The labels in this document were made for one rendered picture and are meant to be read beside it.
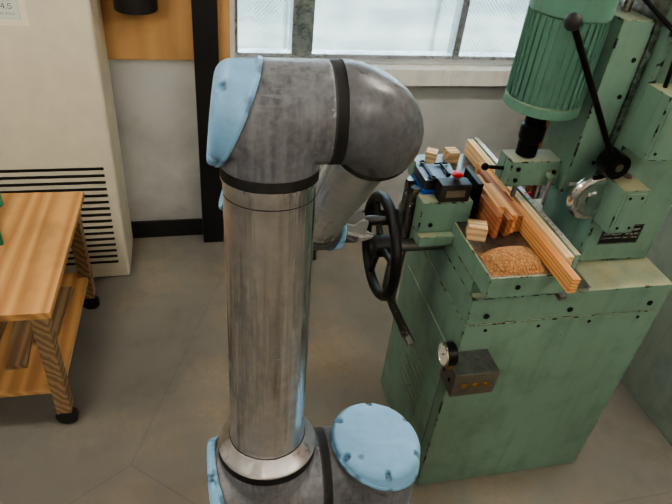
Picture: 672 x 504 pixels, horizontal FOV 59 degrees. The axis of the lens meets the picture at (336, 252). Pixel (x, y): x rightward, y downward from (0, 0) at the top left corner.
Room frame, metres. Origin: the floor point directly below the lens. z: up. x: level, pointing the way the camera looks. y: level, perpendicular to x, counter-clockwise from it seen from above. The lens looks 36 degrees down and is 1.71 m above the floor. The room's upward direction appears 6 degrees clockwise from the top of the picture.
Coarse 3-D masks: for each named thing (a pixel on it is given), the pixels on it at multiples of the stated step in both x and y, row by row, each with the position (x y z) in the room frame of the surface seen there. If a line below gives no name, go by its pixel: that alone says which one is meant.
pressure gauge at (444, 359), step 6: (444, 342) 1.06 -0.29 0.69; (450, 342) 1.06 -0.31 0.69; (438, 348) 1.07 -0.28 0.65; (444, 348) 1.05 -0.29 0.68; (450, 348) 1.04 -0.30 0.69; (456, 348) 1.04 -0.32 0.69; (438, 354) 1.07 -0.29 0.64; (444, 354) 1.04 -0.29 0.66; (450, 354) 1.03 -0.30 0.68; (456, 354) 1.03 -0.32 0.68; (444, 360) 1.04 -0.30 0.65; (450, 360) 1.02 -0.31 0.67; (456, 360) 1.02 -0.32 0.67; (444, 366) 1.02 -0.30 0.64; (450, 366) 1.05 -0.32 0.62
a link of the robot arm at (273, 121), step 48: (240, 96) 0.56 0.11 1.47; (288, 96) 0.58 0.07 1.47; (336, 96) 0.59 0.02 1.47; (240, 144) 0.55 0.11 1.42; (288, 144) 0.56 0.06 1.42; (336, 144) 0.58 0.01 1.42; (240, 192) 0.55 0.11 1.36; (288, 192) 0.56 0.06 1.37; (240, 240) 0.55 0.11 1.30; (288, 240) 0.55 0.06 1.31; (240, 288) 0.55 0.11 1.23; (288, 288) 0.55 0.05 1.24; (240, 336) 0.54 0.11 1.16; (288, 336) 0.54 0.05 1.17; (240, 384) 0.53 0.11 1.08; (288, 384) 0.53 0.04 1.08; (240, 432) 0.52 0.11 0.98; (288, 432) 0.53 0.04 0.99; (240, 480) 0.49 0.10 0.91; (288, 480) 0.50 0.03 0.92
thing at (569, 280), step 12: (480, 168) 1.53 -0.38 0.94; (528, 216) 1.28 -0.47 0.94; (528, 228) 1.24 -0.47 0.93; (528, 240) 1.22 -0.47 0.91; (540, 240) 1.18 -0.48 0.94; (540, 252) 1.17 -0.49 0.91; (552, 252) 1.13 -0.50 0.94; (552, 264) 1.11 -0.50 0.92; (564, 264) 1.09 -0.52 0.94; (564, 276) 1.07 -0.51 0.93; (576, 276) 1.05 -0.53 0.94; (564, 288) 1.05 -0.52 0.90; (576, 288) 1.04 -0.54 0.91
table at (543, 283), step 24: (408, 168) 1.63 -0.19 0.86; (456, 168) 1.58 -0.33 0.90; (432, 240) 1.25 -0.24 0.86; (456, 240) 1.25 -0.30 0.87; (504, 240) 1.22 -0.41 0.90; (480, 264) 1.12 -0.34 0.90; (480, 288) 1.09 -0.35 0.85; (504, 288) 1.07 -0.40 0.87; (528, 288) 1.09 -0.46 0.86; (552, 288) 1.11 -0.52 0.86
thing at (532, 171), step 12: (504, 156) 1.35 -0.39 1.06; (516, 156) 1.35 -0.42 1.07; (540, 156) 1.36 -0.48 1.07; (552, 156) 1.37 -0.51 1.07; (504, 168) 1.34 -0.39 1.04; (516, 168) 1.32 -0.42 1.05; (528, 168) 1.33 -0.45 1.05; (540, 168) 1.33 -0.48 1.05; (552, 168) 1.34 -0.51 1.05; (504, 180) 1.32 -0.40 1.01; (516, 180) 1.31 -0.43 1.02; (528, 180) 1.33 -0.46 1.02; (540, 180) 1.34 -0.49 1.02
